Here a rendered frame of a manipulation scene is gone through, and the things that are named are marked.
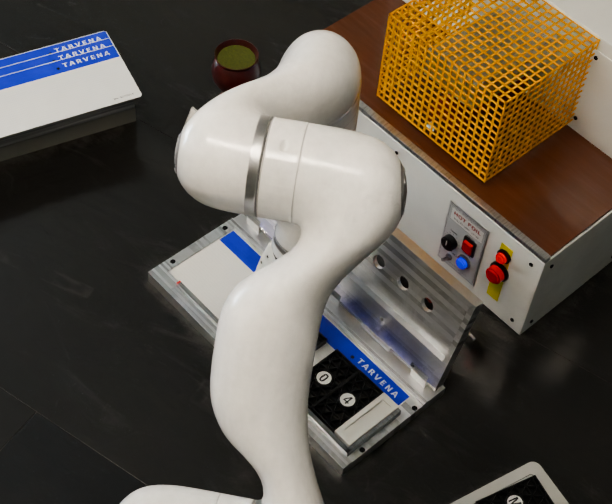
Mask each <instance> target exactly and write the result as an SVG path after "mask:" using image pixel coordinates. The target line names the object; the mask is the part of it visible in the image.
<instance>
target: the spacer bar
mask: <svg viewBox="0 0 612 504"><path fill-rule="evenodd" d="M397 408H399V406H398V405H397V404H396V403H395V402H394V401H393V400H392V399H391V398H390V397H389V396H388V395H387V394H385V393H382V394H381V395H380V396H379V397H377V398H376V399H375V400H373V401H372V402H371V403H370V404H368V405H367V406H366V407H364V408H363V409H362V410H361V411H359V412H358V413H357V414H355V415H354V416H353V417H352V418H350V419H349V420H348V421H346V422H345V423H344V424H343V425H341V426H340V427H339V428H337V429H336V430H335V432H334V434H335V435H336V436H337V437H338V438H339V439H340V440H341V441H342V442H343V443H344V444H345V445H346V446H347V447H349V446H350V445H352V444H353V443H354V442H356V441H357V440H358V439H359V438H361V437H362V436H363V435H364V434H366V433H367V432H368V431H369V430H371V429H372V428H373V427H374V426H376V425H377V424H378V423H380V422H381V421H382V420H383V419H385V418H386V417H387V416H388V415H390V414H391V413H392V412H393V411H395V410H396V409H397Z"/></svg>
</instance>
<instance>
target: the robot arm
mask: <svg viewBox="0 0 612 504"><path fill-rule="evenodd" d="M361 81H362V76H361V66H360V62H359V59H358V56H357V54H356V52H355V50H354V49H353V47H352V46H351V45H350V43H349V42H348V41H347V40H346V39H344V38H343V37H342V36H340V35H339V34H337V33H335V32H332V31H328V30H314V31H310V32H307V33H305V34H303V35H302V36H300V37H299V38H297V39H296V40H295V41H294V42H293V43H292V44H291V45H290V46H289V48H288V49H287V50H286V52H285V53H284V55H283V57H282V59H281V61H280V63H279V65H278V67H277V68H276V69H275V70H274V71H272V72H271V73H270V74H268V75H266V76H264V77H261V78H258V79H256V80H253V81H250V82H247V83H244V84H242V85H239V86H237V87H234V88H232V89H230V90H228V91H226V92H224V93H222V94H220V95H218V96H217V97H215V98H213V99H212V100H211V101H209V102H208V103H206V104H205V105H204V106H203V107H201V108H200V109H199V110H198V111H197V112H196V113H195V114H194V115H193V116H192V117H191V118H190V119H189V121H188V122H187V123H186V125H185V126H184V128H183V129H182V131H181V133H180V134H179V136H178V138H177V139H178V141H177V143H176V148H175V154H174V163H175V168H174V170H175V173H176V174H177V177H178V179H179V181H180V183H181V185H182V186H183V188H184V189H185V191H186V192H187V193H188V194H189V195H190V196H192V197H193V198H194V199H195V200H197V201H198V202H200V203H202V204H204V205H206V206H209V207H212V208H215V209H219V210H223V211H227V212H232V213H237V214H243V215H249V216H254V217H260V218H266V219H272V220H276V222H277V223H276V224H275V225H274V227H273V228H274V230H275V232H274V235H273V239H272V240H271V241H270V242H269V244H268V246H267V247H266V249H265V251H264V252H263V254H262V256H261V258H260V261H259V263H258V265H257V268H256V271H255V272H253V273H251V274H250V275H248V276H247V277H245V278H244V279H243V280H242V281H241V282H239V283H238V284H237V285H236V286H235V288H234V289H233V290H232V291H231V292H230V294H229V295H228V297H227V299H226V301H225V302H224V305H223V307H222V310H221V313H220V317H219V321H218V326H217V331H216V337H215V343H214V350H213V356H212V365H211V376H210V397H211V403H212V408H213V411H214V414H215V417H216V419H217V422H218V424H219V426H220V428H221V430H222V432H223V433H224V435H225V436H226V438H227V439H228V440H229V441H230V443H231V444H232V445H233V446H234V447H235V448H236V449H237V450H238V451H239V452H240V453H241V454H242V455H243V456H244V457H245V458H246V460H247V461H248V462H249V463H250V464H251V465H252V467H253V468H254V469H255V471H256V472H257V474H258V476H259V478H260V480H261V482H262V485H263V498H262V499H261V500H254V499H250V498H244V497H237V496H234V495H228V494H223V493H218V492H213V491H207V490H202V489H196V488H190V487H184V486H176V485H151V486H146V487H143V488H140V489H138V490H136V491H134V492H132V493H131V494H129V495H128V496H127V497H126V498H124V499H123V501H122V502H121V503H120V504H325V503H324V501H323V498H322V495H321V491H320V488H319V485H318V482H317V478H316V475H315V471H314V467H313V463H312V458H311V452H310V445H309V436H308V398H309V389H310V382H311V375H312V369H313V363H314V357H315V351H316V346H317V340H318V334H319V329H320V324H321V320H322V315H323V312H324V309H325V306H326V303H327V301H328V299H329V297H330V295H331V293H332V292H333V290H334V289H335V288H336V286H337V285H338V284H339V283H340V282H341V281H342V279H343V278H344V277H346V276H347V275H348V274H349V273H350V272H351V271H352V270H353V269H354V268H355V267H356V266H357V265H358V264H359V263H361V262H362V261H363V260H364V259H365V258H367V257H368V256H369V255H370V254H371V253H373V252H374V251H375V250H376V249H377V248H378V247H380V246H381V245H382V244H383V243H384V242H385V241H386V240H387V239H388V238H389V237H390V235H391V234H392V233H393V232H394V231H395V229H396V227H397V226H398V224H399V222H400V220H401V218H402V215H404V211H405V210H404V209H405V205H406V198H407V181H406V175H405V172H406V171H405V168H404V167H403V165H402V163H401V161H400V159H399V158H398V156H397V155H396V153H395V152H394V151H393V150H392V149H391V148H390V147H389V146H388V145H387V144H385V143H384V142H383V141H381V140H379V139H377V138H375V137H373V136H370V135H367V134H364V133H360V132H356V128H357V120H358V112H359V103H360V93H361Z"/></svg>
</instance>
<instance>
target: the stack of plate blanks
mask: <svg viewBox="0 0 612 504"><path fill-rule="evenodd" d="M106 38H110V37H109V35H108V33H107V32H106V31H101V32H97V33H94V34H90V35H86V36H83V37H79V38H75V39H72V40H68V41H64V42H61V43H57V44H53V45H50V46H46V47H43V48H39V49H35V50H32V51H28V52H24V53H21V54H17V55H13V56H10V57H6V58H2V59H0V68H1V67H4V66H8V65H12V64H15V63H19V62H23V61H26V60H30V59H33V58H37V57H41V56H44V55H48V54H51V53H55V52H59V51H62V50H66V49H70V48H73V47H77V46H80V45H84V44H88V43H91V42H95V41H99V40H102V39H106ZM134 121H136V112H135V103H134V99H132V100H128V101H125V102H122V103H118V104H115V105H111V106H108V107H105V108H101V109H98V110H94V111H91V112H88V113H84V114H81V115H77V116H74V117H71V118H67V119H64V120H61V121H57V122H54V123H50V124H47V125H44V126H40V127H37V128H33V129H30V130H27V131H23V132H20V133H16V134H13V135H10V136H6V137H3V138H0V162H1V161H4V160H8V159H11V158H14V157H18V156H21V155H24V154H28V153H31V152H34V151H38V150H41V149H44V148H47V147H51V146H54V145H57V144H61V143H64V142H67V141H71V140H74V139H77V138H81V137H84V136H87V135H91V134H94V133H97V132H101V131H104V130H107V129H111V128H114V127H117V126H121V125H124V124H127V123H131V122H134Z"/></svg>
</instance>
